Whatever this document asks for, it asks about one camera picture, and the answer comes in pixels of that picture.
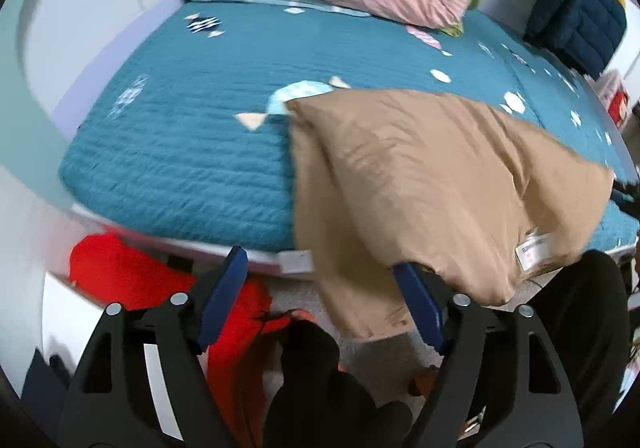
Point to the white bed frame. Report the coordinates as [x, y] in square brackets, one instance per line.
[57, 56]

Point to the navy and yellow cushion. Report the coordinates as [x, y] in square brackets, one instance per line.
[583, 34]

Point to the black garment on floor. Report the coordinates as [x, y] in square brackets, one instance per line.
[320, 405]

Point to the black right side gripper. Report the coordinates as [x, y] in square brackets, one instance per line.
[627, 198]

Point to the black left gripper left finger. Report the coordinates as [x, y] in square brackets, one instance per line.
[139, 382]

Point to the tan brown garment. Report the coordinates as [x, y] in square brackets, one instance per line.
[483, 199]

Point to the red garment on floor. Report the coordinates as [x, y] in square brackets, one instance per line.
[110, 271]

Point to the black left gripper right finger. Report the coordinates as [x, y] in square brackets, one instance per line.
[500, 384]

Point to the teal quilted bedspread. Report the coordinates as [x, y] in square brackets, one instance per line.
[188, 140]

